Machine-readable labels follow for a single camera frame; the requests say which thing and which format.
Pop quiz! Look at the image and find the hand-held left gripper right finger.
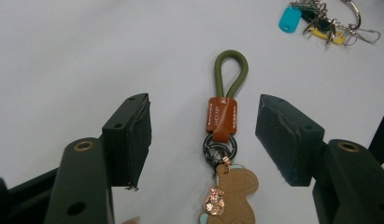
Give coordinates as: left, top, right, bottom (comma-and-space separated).
254, 93, 384, 224

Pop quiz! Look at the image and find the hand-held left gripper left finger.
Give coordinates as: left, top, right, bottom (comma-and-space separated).
43, 92, 152, 224

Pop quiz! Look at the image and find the green cord leather keychain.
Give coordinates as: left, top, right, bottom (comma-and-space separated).
198, 49, 260, 224

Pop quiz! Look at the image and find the dark object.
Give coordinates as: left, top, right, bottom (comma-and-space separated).
368, 105, 384, 166

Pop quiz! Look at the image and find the key bunch with coloured covers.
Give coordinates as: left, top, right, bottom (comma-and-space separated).
277, 0, 382, 47

